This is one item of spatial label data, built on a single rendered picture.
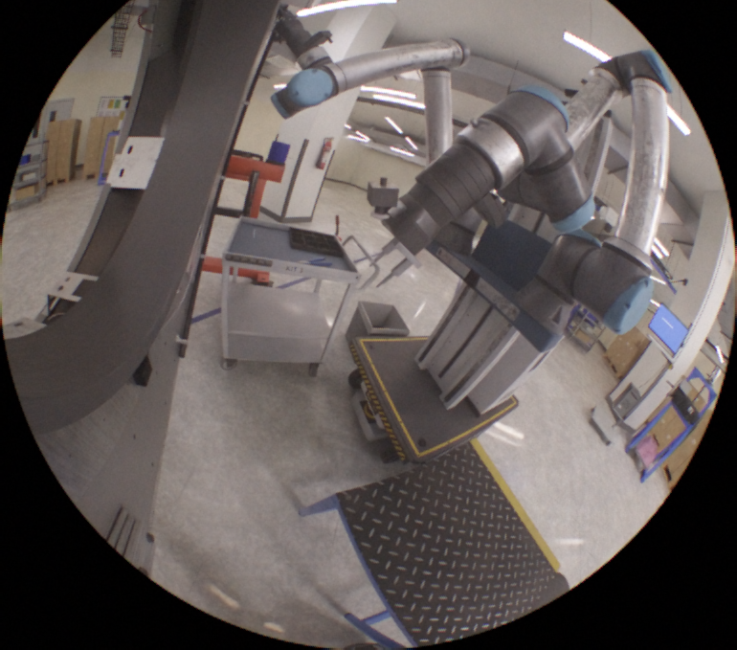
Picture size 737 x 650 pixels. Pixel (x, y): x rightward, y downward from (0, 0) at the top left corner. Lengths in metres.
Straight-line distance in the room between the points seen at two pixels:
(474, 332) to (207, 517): 1.35
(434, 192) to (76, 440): 0.49
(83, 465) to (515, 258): 1.11
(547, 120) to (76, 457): 0.65
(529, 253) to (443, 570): 0.92
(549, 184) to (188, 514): 1.33
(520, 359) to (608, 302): 0.61
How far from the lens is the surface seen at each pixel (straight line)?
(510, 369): 1.10
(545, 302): 0.66
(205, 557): 1.11
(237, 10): 0.77
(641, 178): 0.63
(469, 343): 1.07
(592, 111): 0.67
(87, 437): 0.36
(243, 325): 1.12
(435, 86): 0.96
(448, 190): 0.26
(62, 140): 6.87
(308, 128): 3.45
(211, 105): 0.78
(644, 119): 0.70
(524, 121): 0.31
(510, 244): 0.91
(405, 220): 0.26
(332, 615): 1.17
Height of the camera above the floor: 1.07
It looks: 24 degrees down
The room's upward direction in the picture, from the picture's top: 23 degrees clockwise
